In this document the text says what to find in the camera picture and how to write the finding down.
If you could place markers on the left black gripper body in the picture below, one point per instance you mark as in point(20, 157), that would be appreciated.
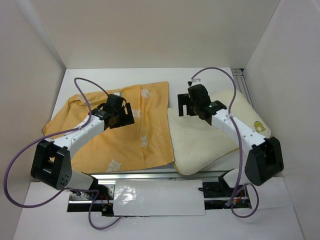
point(119, 114)

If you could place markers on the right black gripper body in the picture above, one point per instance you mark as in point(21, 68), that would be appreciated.
point(195, 107)

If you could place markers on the orange pillowcase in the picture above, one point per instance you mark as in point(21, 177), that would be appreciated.
point(142, 145)

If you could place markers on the cream quilted pillow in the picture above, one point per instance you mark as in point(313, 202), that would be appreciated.
point(196, 144)

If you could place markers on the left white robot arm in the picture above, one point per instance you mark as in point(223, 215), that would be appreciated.
point(52, 160)

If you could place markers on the white cover plate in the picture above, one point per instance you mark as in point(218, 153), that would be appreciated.
point(143, 198)

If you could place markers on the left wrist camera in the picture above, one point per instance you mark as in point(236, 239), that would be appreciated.
point(117, 93)

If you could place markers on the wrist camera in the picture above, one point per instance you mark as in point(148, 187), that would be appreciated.
point(194, 81)
point(117, 93)

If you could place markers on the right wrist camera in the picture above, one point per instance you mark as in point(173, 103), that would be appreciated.
point(194, 81)

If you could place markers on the aluminium mounting rail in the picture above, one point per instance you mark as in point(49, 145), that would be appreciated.
point(211, 187)

